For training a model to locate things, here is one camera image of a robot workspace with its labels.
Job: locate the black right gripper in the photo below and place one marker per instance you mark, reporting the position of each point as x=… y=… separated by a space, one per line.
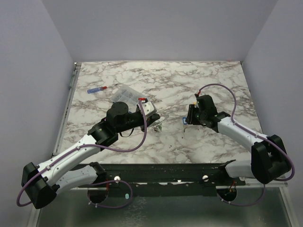
x=191 y=116

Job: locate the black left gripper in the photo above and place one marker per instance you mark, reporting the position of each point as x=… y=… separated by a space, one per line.
x=151 y=119

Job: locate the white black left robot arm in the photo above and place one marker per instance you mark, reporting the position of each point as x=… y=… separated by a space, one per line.
x=44 y=181

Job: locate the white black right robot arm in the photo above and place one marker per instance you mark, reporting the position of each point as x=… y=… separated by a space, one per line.
x=268 y=159

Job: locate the green key tag key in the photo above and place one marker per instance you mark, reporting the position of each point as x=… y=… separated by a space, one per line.
x=157 y=128

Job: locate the clear plastic screw organizer box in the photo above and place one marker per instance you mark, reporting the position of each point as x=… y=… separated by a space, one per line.
x=127 y=95

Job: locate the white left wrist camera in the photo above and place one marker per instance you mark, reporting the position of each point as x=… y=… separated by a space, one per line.
x=147 y=107

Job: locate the blue red handled screwdriver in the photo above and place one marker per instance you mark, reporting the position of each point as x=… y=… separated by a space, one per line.
x=97 y=89

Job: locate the black front mounting rail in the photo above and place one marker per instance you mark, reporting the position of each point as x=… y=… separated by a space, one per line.
x=154 y=180

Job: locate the aluminium table edge rail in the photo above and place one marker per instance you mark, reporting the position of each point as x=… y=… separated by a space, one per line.
x=66 y=111

